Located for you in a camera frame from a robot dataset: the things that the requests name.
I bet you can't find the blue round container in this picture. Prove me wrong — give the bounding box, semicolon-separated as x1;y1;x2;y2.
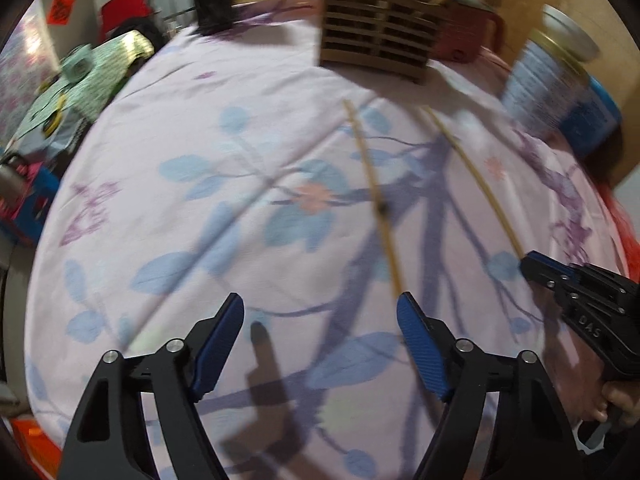
559;75;624;160

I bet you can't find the red cooking pot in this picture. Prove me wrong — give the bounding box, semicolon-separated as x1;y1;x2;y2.
429;0;505;64

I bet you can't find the small red paper poster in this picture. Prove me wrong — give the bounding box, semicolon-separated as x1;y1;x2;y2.
49;0;77;27

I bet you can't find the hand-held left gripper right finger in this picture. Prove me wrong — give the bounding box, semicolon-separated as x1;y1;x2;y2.
396;292;586;480

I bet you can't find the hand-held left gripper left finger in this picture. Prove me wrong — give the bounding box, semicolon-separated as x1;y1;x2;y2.
59;292;246;480

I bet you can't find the red cloth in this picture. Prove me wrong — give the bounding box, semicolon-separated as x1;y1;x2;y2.
100;0;157;37

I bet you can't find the wooden chopstick holder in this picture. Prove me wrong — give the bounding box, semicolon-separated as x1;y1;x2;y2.
319;0;442;82

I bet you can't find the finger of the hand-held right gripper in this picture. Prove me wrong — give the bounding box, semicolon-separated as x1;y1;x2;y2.
522;251;640;301
520;257;583;306

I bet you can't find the milk powder tin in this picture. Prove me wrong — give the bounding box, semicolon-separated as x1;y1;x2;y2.
501;5;601;142

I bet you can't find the blue plastic stool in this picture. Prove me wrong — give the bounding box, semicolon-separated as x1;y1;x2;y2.
9;167;62;247

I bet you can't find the dark jacket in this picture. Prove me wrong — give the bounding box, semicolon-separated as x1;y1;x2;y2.
112;17;166;53

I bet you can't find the green patterned tablecloth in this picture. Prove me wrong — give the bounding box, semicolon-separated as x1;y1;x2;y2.
15;30;156;142

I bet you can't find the small rice cooker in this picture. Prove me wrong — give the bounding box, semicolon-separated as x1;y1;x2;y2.
60;45;94;82

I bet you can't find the pink floral tablecloth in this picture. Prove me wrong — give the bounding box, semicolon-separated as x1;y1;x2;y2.
22;0;632;480

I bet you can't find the person's right hand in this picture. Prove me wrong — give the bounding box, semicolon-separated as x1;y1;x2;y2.
580;379;633;428

